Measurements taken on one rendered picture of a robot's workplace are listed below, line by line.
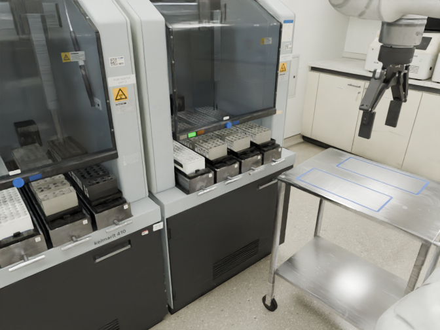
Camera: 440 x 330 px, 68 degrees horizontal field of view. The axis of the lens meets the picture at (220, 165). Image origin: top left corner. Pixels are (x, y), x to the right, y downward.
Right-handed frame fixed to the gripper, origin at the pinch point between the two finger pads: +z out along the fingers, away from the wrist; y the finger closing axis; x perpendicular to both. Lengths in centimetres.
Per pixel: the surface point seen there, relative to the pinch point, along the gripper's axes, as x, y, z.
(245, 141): 74, 23, 33
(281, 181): 42, 15, 40
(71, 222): 67, -65, 39
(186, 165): 70, -15, 34
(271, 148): 67, 35, 38
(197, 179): 66, -12, 40
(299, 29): 186, 198, -4
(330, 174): 31, 33, 38
